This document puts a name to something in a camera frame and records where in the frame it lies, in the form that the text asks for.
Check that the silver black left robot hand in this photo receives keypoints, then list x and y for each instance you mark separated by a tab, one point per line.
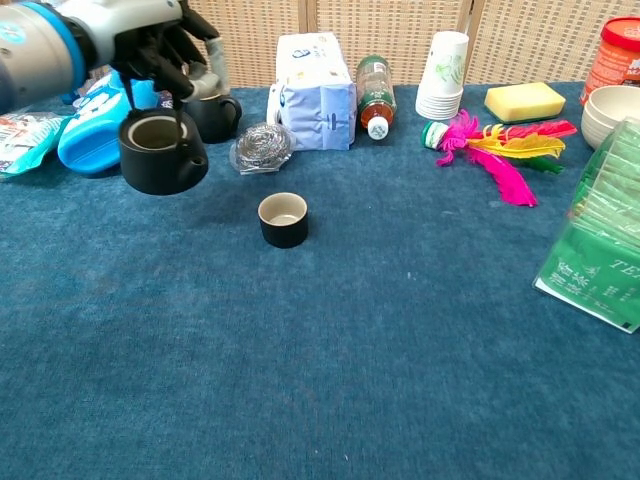
145	30

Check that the black ceramic teapot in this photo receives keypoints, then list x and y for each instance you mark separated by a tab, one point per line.
160	167

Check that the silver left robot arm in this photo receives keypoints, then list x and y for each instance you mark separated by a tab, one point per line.
35	55

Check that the black ceramic pitcher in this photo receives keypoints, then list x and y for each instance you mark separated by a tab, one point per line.
215	120

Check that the blue detergent bottle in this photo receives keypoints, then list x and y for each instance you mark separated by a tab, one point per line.
90	140

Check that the steel wool scrubber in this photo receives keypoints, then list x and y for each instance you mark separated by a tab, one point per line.
262	147

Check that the teal snack bag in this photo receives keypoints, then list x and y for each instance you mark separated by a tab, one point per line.
20	140

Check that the white tissue pack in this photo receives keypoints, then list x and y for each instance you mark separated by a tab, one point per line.
315	100

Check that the brown tea bottle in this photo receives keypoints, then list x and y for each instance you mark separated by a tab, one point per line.
375	90

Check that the black ceramic teacup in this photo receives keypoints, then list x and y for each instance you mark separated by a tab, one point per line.
283	230

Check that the bamboo folding screen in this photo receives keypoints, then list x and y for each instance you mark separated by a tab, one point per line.
400	30

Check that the white paper cup stack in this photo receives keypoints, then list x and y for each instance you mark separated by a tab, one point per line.
442	75

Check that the blue table cloth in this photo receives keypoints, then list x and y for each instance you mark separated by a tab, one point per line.
300	350

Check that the pink feather shuttlecock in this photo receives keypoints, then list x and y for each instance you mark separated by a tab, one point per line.
492	160

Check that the yellow sponge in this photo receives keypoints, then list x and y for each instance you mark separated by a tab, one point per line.
525	102

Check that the beige bowl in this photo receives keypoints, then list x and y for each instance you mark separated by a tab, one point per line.
597	135
615	107

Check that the orange round canister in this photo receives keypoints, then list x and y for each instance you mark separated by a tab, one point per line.
612	60

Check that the clear box green tea bags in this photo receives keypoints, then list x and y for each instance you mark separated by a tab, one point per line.
595	250

